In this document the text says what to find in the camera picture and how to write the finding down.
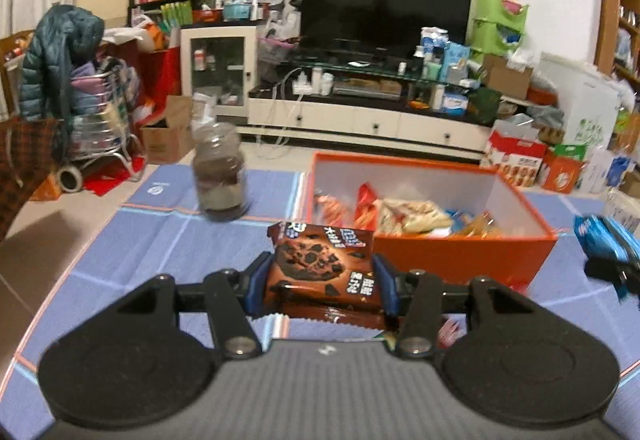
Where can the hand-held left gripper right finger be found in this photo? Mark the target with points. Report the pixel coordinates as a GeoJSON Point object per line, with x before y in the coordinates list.
{"type": "Point", "coordinates": [387, 287]}

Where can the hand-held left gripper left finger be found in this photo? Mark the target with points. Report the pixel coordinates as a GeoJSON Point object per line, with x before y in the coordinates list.
{"type": "Point", "coordinates": [257, 285]}

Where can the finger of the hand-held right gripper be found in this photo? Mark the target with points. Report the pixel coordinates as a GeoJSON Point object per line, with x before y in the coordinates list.
{"type": "Point", "coordinates": [602, 268]}

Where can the light blue snack packet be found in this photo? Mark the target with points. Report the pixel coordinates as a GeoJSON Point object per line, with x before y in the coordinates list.
{"type": "Point", "coordinates": [600, 235]}

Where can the brown chocolate cookie packet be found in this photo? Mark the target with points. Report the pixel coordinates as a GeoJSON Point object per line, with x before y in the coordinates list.
{"type": "Point", "coordinates": [320, 265]}

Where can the orange cardboard box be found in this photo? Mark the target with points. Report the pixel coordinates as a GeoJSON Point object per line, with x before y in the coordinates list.
{"type": "Point", "coordinates": [450, 260]}

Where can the snack packets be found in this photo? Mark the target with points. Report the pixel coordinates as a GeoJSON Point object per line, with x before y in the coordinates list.
{"type": "Point", "coordinates": [410, 215]}

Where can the yellow snack packet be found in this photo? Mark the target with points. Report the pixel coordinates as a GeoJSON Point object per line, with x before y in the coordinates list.
{"type": "Point", "coordinates": [480, 225]}

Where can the red white snack packet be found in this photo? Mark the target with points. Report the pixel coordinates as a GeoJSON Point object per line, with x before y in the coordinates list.
{"type": "Point", "coordinates": [450, 331]}

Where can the bright red snack packet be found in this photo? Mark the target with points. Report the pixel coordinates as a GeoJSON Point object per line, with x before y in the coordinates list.
{"type": "Point", "coordinates": [367, 204]}

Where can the orange striped snack packet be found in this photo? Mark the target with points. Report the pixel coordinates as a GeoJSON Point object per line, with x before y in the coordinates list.
{"type": "Point", "coordinates": [332, 209]}

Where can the orange green carton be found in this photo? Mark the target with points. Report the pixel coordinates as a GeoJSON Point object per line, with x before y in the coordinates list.
{"type": "Point", "coordinates": [565, 167]}

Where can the glass jar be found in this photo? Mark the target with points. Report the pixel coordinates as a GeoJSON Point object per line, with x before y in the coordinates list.
{"type": "Point", "coordinates": [220, 180]}

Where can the blue checked tablecloth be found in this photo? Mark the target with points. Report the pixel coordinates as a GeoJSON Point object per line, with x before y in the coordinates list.
{"type": "Point", "coordinates": [150, 240]}

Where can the red and white carton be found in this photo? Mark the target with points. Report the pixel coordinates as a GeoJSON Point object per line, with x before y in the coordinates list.
{"type": "Point", "coordinates": [510, 160]}

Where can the open floor cardboard box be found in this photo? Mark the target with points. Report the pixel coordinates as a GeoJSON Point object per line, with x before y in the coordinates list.
{"type": "Point", "coordinates": [165, 145]}

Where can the white television stand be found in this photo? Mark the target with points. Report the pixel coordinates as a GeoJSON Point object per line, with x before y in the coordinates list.
{"type": "Point", "coordinates": [375, 120]}

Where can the blue tissue box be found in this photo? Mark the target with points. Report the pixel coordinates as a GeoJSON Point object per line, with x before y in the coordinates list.
{"type": "Point", "coordinates": [455, 102]}

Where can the dark green bag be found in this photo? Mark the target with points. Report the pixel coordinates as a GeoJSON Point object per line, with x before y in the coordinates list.
{"type": "Point", "coordinates": [482, 105]}

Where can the brown cardboard box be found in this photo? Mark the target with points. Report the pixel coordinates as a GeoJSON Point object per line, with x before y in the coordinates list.
{"type": "Point", "coordinates": [505, 80]}

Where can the white glass door cabinet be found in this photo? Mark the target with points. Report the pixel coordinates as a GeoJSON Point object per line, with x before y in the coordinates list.
{"type": "Point", "coordinates": [187, 70]}

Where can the metal folding cart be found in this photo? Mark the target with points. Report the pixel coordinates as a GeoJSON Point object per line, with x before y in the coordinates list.
{"type": "Point", "coordinates": [100, 120]}

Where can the red shopping bag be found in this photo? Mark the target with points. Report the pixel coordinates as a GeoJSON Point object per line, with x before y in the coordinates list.
{"type": "Point", "coordinates": [165, 70]}

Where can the light blue carton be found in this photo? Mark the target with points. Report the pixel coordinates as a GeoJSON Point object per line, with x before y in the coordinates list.
{"type": "Point", "coordinates": [457, 60]}

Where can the wooden display shelf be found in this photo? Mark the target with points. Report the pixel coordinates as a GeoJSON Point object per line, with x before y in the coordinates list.
{"type": "Point", "coordinates": [607, 20]}

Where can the blue white tissue pack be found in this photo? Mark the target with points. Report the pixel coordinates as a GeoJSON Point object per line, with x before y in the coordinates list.
{"type": "Point", "coordinates": [432, 40]}

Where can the dark plaid bag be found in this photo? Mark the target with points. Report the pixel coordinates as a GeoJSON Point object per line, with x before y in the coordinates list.
{"type": "Point", "coordinates": [20, 155]}

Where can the green stacked storage bins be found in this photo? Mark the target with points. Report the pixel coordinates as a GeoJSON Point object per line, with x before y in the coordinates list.
{"type": "Point", "coordinates": [487, 20]}

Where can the black television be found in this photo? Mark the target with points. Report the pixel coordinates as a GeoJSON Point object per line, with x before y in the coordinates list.
{"type": "Point", "coordinates": [385, 5]}

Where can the dark teal puffer jacket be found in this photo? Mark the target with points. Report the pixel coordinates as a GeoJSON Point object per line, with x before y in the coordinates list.
{"type": "Point", "coordinates": [50, 55]}

